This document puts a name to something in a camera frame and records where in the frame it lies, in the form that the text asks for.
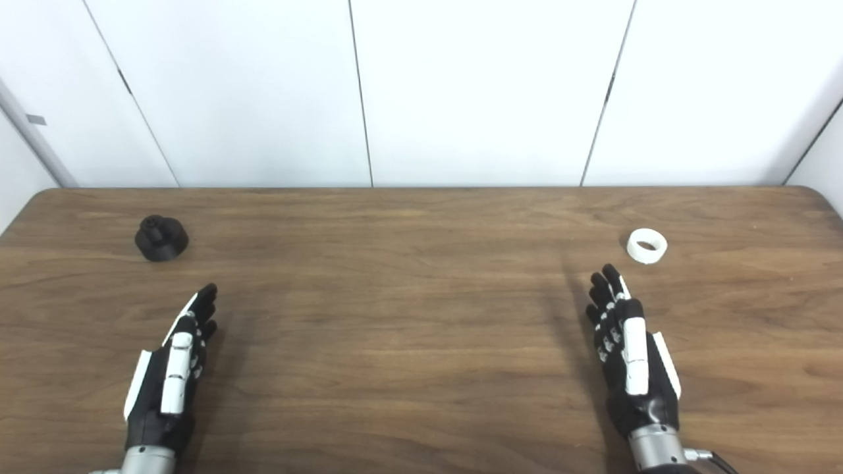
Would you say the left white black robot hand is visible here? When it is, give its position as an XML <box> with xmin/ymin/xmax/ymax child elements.
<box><xmin>124</xmin><ymin>283</ymin><xmax>219</xmax><ymax>455</ymax></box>

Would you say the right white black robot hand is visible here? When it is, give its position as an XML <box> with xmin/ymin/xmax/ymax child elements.
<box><xmin>585</xmin><ymin>264</ymin><xmax>682</xmax><ymax>440</ymax></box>

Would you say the white ring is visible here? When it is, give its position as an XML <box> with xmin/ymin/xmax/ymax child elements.
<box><xmin>626</xmin><ymin>228</ymin><xmax>668</xmax><ymax>265</ymax></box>

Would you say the round black part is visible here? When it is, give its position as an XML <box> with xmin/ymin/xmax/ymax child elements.
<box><xmin>135</xmin><ymin>215</ymin><xmax>190</xmax><ymax>262</ymax></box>

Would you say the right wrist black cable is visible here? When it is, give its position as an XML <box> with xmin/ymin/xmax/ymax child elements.
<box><xmin>685</xmin><ymin>448</ymin><xmax>740</xmax><ymax>474</ymax></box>

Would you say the grey wall corner post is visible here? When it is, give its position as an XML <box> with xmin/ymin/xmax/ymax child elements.
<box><xmin>0</xmin><ymin>78</ymin><xmax>79</xmax><ymax>189</ymax></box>

